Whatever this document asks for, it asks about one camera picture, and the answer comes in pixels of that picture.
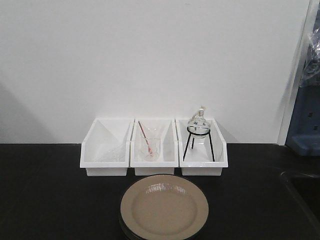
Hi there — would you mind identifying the black bag on pegboard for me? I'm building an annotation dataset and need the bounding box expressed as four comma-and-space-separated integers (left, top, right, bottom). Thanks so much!
299, 13, 320, 87

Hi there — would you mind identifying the black tripod stand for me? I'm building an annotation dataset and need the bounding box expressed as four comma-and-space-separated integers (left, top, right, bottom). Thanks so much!
182, 127, 216, 163

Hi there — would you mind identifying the white bin left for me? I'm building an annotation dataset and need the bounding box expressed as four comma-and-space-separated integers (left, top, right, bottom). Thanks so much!
79, 118, 135, 177

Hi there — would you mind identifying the black sink basin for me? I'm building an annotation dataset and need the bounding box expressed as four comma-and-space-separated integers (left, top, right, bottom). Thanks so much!
280, 171, 320, 238

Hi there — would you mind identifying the white bin right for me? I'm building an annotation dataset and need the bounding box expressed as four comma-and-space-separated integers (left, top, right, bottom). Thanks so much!
175, 118, 228, 176

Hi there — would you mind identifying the glass beaker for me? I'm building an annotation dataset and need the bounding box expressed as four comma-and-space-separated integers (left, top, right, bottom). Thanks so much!
140, 128, 161, 162

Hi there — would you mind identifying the grey blue pegboard rack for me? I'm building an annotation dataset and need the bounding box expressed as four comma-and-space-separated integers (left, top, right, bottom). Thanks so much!
285, 0, 320, 157

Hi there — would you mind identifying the glass round flask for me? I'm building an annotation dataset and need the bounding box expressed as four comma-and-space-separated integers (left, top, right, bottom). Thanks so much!
187, 106, 211, 139

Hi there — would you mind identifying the beige plate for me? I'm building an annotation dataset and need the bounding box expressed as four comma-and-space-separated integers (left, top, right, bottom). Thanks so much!
119, 174, 209, 240
119, 217, 201, 240

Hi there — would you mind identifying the white bin middle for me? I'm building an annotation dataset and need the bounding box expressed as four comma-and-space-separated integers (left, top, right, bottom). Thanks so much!
129, 118, 179, 176

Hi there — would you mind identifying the red stirring rod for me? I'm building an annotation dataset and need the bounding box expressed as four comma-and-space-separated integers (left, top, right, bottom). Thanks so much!
138, 121, 153, 157

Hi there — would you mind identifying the white bin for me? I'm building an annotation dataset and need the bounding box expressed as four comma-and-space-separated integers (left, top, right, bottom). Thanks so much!
129, 118, 179, 176
79, 118, 135, 177
175, 118, 228, 176

